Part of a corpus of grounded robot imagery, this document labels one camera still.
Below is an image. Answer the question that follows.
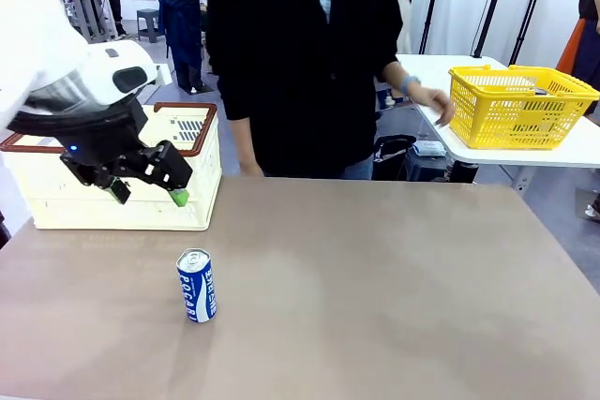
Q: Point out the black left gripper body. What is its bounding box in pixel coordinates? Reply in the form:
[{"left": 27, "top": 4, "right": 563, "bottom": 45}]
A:
[{"left": 59, "top": 132, "right": 147, "bottom": 186}]

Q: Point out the cream plastic crate brown rim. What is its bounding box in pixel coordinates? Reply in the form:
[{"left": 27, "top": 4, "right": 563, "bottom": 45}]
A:
[{"left": 0, "top": 102, "right": 224, "bottom": 231}]

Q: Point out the person's left hand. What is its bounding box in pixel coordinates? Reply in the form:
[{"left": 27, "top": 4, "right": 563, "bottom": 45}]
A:
[{"left": 410, "top": 85, "right": 457, "bottom": 128}]

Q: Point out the light blue wristwatch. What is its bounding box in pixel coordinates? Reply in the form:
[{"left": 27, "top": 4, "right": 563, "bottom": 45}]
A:
[{"left": 400, "top": 74, "right": 422, "bottom": 96}]

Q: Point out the bystander in dark top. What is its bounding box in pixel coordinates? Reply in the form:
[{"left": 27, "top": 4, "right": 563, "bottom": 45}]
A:
[{"left": 557, "top": 0, "right": 600, "bottom": 115}]

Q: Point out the person in black cardigan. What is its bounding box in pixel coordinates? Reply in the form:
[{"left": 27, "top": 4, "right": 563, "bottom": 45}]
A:
[{"left": 205, "top": 0, "right": 405, "bottom": 181}]

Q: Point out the person's right hand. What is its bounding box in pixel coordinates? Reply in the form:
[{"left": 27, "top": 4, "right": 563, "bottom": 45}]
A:
[{"left": 238, "top": 156, "right": 265, "bottom": 179}]

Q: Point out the person's right forearm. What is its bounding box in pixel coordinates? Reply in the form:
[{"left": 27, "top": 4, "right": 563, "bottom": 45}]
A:
[{"left": 228, "top": 117, "right": 257, "bottom": 166}]

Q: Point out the person's left forearm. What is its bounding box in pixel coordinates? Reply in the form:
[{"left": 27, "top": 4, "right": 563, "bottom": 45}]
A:
[{"left": 380, "top": 61, "right": 412, "bottom": 92}]

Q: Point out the grey plastic stool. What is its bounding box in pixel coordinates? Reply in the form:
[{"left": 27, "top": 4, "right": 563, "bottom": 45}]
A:
[{"left": 137, "top": 8, "right": 166, "bottom": 43}]

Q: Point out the pack of wet tissues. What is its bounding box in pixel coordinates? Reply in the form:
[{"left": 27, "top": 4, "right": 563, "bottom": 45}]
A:
[{"left": 414, "top": 140, "right": 449, "bottom": 158}]

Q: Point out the bystander with navy apron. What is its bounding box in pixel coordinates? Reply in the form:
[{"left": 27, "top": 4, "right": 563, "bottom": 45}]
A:
[{"left": 143, "top": 0, "right": 211, "bottom": 93}]

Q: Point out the yellow plastic shopping basket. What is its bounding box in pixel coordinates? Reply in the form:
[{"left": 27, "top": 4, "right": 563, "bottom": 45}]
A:
[{"left": 448, "top": 65, "right": 600, "bottom": 151}]

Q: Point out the white side table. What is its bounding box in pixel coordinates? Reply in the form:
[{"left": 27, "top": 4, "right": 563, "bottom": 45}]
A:
[{"left": 396, "top": 53, "right": 600, "bottom": 193}]

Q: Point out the blue Pocari drink can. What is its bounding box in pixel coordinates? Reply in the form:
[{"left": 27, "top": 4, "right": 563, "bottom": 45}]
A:
[{"left": 176, "top": 248, "right": 218, "bottom": 324}]

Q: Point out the black light stand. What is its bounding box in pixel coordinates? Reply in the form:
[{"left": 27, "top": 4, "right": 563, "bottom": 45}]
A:
[
  {"left": 471, "top": 0, "right": 554, "bottom": 64},
  {"left": 418, "top": 0, "right": 445, "bottom": 55}
]

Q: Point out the black corrugated cable hose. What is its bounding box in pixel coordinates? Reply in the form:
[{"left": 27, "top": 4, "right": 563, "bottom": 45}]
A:
[{"left": 7, "top": 107, "right": 142, "bottom": 139}]

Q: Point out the black bag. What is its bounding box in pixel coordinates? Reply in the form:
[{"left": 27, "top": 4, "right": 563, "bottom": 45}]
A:
[{"left": 372, "top": 135, "right": 418, "bottom": 181}]

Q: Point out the grey metal workbench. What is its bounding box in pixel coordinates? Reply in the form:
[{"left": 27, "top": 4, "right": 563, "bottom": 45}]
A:
[{"left": 53, "top": 0, "right": 118, "bottom": 45}]

